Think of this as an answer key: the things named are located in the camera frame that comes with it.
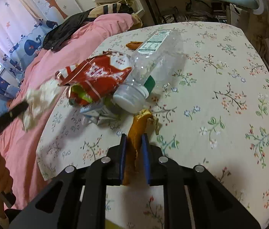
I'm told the red snack bag wrapper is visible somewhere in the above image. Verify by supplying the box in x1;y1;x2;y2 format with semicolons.
55;51;132;106

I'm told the white tissue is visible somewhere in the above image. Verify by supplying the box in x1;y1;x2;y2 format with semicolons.
21;79;62;132

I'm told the small orange peel piece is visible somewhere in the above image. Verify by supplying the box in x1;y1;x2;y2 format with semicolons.
126;41;143;51

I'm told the white desk with drawers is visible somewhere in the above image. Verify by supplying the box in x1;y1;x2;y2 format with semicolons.
137;0;229;25

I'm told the clear plastic water bottle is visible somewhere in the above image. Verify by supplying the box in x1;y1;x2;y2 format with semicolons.
113;30;185;114

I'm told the black jacket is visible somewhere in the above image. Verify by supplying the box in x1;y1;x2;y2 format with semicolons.
42;9;92;52

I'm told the whale print blue curtain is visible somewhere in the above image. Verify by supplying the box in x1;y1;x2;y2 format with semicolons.
0;0;58;115

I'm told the beige striped bag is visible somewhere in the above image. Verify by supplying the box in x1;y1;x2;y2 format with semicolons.
88;0;135;20

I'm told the crushed white milk carton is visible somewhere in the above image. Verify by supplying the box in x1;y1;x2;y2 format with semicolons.
80;98;122;125

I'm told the orange fruit peel strip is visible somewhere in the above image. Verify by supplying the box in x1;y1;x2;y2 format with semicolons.
122;109;159;185

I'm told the floral white bed cloth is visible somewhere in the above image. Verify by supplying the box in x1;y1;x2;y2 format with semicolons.
36;22;269;228

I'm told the pink duvet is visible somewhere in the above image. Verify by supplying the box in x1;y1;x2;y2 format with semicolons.
0;14;134;209

